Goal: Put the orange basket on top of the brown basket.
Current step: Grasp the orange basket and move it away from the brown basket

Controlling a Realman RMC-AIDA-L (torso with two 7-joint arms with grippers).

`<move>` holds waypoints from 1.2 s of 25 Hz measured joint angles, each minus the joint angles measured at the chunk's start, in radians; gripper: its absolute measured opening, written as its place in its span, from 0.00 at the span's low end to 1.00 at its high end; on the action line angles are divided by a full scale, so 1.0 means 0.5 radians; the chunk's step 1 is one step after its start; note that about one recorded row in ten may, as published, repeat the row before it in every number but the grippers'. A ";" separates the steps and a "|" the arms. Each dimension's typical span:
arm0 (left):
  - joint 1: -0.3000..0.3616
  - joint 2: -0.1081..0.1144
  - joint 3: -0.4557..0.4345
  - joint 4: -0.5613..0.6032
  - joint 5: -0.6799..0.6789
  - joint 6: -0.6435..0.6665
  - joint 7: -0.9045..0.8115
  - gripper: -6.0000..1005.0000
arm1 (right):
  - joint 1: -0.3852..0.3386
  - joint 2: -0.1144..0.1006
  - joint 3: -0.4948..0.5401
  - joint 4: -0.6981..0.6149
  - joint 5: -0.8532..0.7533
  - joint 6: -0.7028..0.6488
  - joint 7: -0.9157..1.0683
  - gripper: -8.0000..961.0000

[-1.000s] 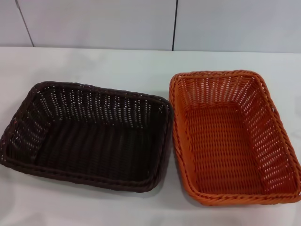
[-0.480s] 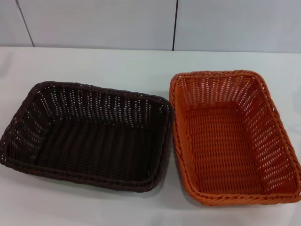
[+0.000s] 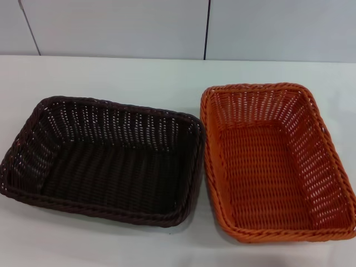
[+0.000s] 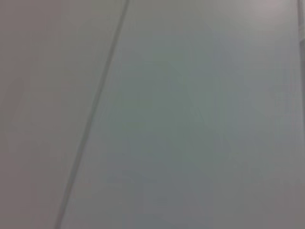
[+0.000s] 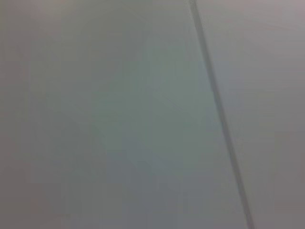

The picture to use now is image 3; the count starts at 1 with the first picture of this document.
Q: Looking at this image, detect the orange woven basket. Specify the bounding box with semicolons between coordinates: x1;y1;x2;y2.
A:
200;82;356;246

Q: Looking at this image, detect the dark brown woven basket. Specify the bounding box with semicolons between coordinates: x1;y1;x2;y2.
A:
0;95;206;229

